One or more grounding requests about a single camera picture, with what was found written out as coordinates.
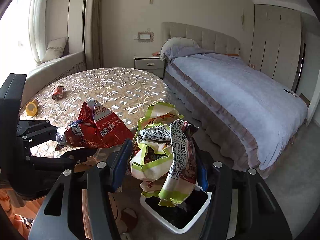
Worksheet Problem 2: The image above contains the yellow plastic cup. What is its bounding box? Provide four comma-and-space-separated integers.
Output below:
25, 99, 39, 116

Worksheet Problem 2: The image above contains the red snack bag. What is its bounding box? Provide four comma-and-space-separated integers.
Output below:
55, 99, 133, 151

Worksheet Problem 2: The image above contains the red cigarette box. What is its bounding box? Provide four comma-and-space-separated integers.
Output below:
52, 86, 65, 100

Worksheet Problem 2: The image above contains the green white wrapper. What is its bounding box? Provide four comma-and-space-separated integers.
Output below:
129, 102, 198, 207

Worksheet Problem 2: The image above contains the white square trash bin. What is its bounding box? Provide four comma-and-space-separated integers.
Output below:
139, 186, 212, 235

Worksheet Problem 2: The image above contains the beige window seat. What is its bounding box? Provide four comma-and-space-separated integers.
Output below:
21, 51, 86, 107

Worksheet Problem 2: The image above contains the lace floral tablecloth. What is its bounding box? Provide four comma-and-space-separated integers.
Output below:
19, 67, 171, 159

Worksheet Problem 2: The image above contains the beige cushion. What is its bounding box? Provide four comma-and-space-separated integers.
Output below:
41, 37, 68, 63

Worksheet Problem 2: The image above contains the bed with lilac duvet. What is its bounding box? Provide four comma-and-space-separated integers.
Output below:
164, 52, 308, 178

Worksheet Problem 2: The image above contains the grey bedside table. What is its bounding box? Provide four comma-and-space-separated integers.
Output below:
133, 56, 165, 79

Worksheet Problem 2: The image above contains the orange item on nightstand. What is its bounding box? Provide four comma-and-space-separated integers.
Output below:
152, 51, 160, 56

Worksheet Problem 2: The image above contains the white sheer curtain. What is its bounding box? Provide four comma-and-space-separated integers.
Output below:
27, 0, 47, 65

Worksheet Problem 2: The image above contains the lilac pillow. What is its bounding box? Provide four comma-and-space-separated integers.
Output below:
159, 37, 200, 61

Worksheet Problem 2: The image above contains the beige wardrobe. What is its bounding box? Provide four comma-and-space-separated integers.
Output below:
249, 4, 302, 89

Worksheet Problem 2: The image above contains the beige tufted headboard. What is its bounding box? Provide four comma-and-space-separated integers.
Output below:
161, 22, 240, 55

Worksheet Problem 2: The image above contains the framed wall switch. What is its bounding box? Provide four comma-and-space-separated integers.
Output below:
137, 31, 154, 42

